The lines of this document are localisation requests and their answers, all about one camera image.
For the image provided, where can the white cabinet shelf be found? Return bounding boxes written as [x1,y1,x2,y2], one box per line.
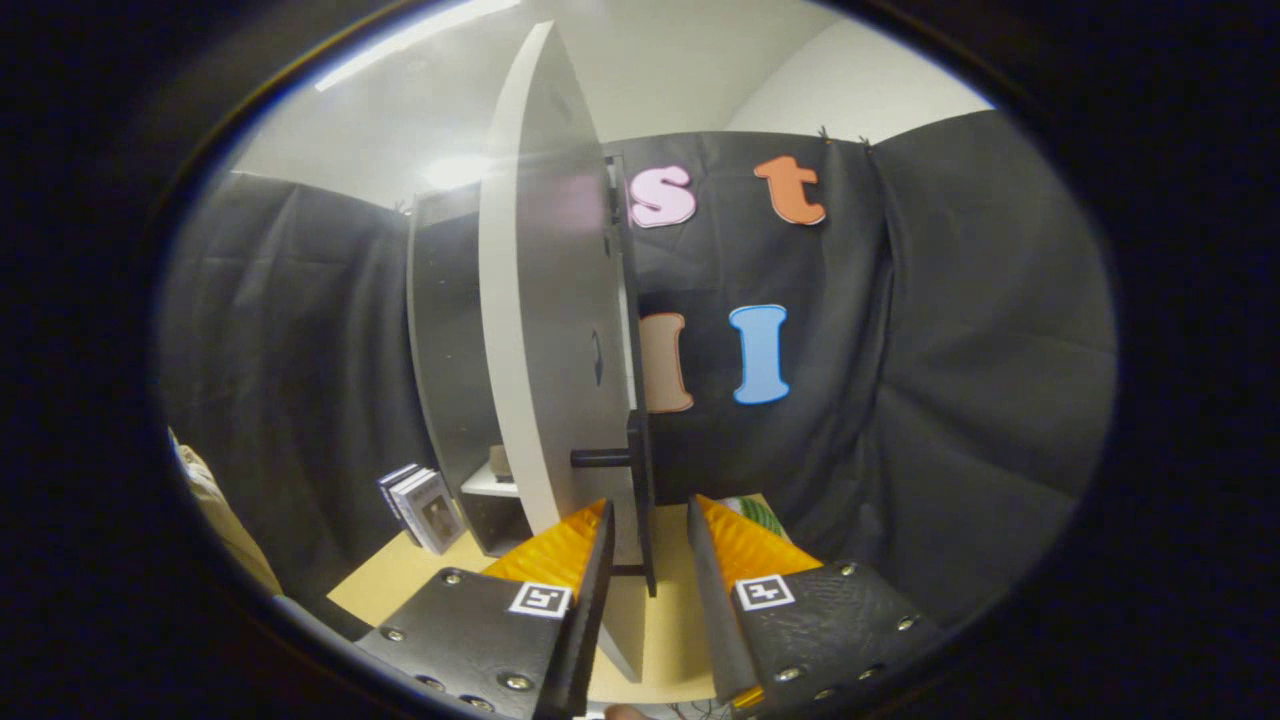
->
[460,462,521,498]

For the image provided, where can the blue white book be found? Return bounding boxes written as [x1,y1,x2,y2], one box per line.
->
[385,466,433,549]
[377,463,421,541]

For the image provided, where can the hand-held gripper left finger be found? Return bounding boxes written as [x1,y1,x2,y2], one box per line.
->
[355,498,617,720]

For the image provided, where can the person's beige trousers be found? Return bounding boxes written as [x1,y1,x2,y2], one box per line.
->
[168,428,286,599]

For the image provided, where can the dark grey shoe cabinet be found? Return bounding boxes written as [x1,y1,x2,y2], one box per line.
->
[405,185,531,558]

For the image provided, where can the grey cover book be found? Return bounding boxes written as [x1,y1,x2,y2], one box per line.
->
[395,470,468,556]

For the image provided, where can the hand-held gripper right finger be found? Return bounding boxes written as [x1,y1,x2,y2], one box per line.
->
[686,494,943,713]

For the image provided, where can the black backdrop cloth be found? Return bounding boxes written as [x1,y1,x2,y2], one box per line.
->
[160,108,1119,626]

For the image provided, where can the white shoe cabinet door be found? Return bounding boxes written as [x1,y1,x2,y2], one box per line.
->
[478,20,659,683]

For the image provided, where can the green striped round object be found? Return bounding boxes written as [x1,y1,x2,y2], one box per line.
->
[725,495,791,541]

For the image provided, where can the black door handle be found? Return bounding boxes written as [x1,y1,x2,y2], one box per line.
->
[570,408,659,599]

